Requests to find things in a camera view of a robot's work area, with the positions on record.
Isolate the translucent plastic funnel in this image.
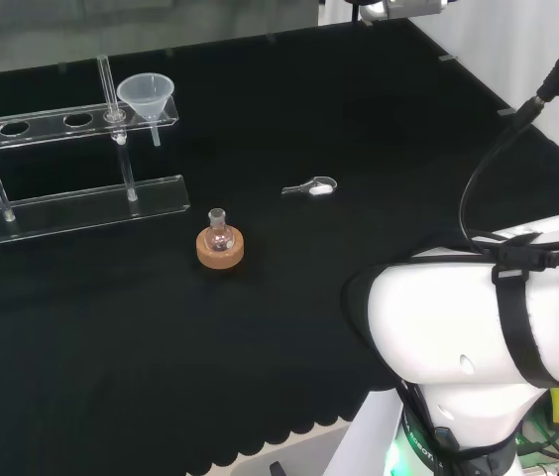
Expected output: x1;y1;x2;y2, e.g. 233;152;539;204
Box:
116;73;175;148

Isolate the glass weighing funnel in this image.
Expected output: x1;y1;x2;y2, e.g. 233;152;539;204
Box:
281;175;339;198

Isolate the clear acrylic funnel stand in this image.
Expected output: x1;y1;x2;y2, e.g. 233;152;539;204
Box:
0;53;191;251

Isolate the small glass round-bottom flask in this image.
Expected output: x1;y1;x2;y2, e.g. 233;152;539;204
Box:
205;207;235;252

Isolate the black cloth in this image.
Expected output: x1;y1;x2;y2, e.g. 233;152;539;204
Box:
0;17;559;476

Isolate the pale board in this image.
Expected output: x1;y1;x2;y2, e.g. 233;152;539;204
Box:
326;389;405;476

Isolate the cork ring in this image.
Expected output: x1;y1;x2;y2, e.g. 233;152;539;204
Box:
195;225;246;271

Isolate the grey white camera device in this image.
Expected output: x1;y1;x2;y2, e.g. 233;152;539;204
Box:
358;0;448;22

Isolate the black cable bundle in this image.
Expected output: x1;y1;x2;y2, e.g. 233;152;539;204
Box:
521;420;559;476

